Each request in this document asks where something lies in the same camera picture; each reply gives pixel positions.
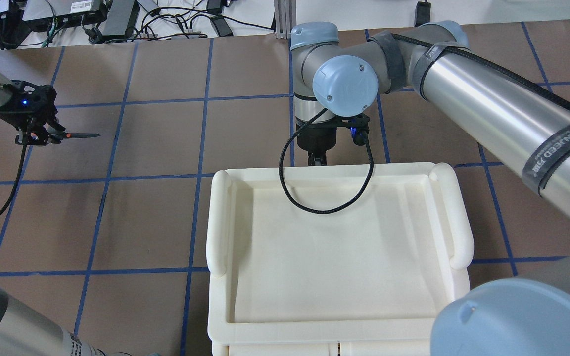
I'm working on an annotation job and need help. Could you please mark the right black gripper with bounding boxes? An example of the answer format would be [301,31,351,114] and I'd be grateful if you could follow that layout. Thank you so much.
[296,114,370,167]

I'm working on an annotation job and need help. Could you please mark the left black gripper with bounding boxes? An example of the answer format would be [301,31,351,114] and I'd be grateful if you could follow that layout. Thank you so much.
[0,82,59,145]

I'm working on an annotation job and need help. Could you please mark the grey orange scissors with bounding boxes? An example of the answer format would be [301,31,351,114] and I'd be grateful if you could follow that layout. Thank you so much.
[38,131,101,146]

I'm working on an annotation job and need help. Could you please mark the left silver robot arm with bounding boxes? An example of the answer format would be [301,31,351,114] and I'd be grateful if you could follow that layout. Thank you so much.
[0,72,104,356]

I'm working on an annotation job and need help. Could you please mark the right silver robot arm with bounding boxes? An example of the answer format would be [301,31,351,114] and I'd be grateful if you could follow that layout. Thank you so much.
[290,22,570,356]

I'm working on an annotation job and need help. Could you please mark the white plastic tray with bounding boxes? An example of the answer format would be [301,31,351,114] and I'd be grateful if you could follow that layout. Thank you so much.
[206,162,474,356]

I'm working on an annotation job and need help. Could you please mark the aluminium frame post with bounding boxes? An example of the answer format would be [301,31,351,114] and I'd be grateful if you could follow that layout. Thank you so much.
[274,0,296,39]

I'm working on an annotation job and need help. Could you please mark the black braided right cable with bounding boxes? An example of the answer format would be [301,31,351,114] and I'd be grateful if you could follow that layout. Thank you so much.
[279,32,570,215]

